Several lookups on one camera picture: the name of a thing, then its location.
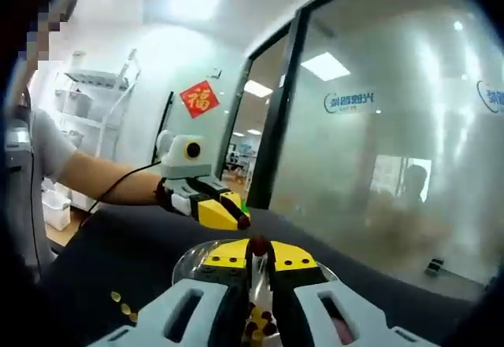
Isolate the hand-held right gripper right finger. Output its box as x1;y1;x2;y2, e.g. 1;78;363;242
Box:
267;239;447;347

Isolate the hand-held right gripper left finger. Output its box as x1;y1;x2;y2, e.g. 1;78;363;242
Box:
93;238;254;347

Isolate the gummy candies group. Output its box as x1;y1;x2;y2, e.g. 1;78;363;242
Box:
109;290;140;323

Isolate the steel bowl with paper label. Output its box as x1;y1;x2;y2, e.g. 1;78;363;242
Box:
172;239;340;347

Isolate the heap of gummy candies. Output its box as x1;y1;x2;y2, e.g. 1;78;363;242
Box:
243;301;278;345

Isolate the small dark floor object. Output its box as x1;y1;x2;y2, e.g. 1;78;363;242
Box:
424;257;445;276

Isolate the white metal shelf rack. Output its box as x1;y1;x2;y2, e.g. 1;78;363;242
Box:
54;47;142;156

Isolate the grey storage bin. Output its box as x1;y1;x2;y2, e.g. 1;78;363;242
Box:
54;89;95;119

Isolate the white plastic bin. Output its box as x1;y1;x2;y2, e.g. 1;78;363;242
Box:
40;188;72;231

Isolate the person's torso in white shirt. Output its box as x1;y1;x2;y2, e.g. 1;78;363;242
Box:
0;105;79;281

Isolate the white chest-worn device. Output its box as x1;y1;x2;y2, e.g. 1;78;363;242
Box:
2;117;33;169

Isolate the black wall strip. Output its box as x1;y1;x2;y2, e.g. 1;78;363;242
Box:
158;90;175;136

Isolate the red paper wall decoration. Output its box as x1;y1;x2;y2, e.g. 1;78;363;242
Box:
179;79;221;120

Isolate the black device cable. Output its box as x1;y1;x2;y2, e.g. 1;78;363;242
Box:
77;161;163;229

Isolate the black door frame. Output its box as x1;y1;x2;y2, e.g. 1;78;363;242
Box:
217;7;313;209

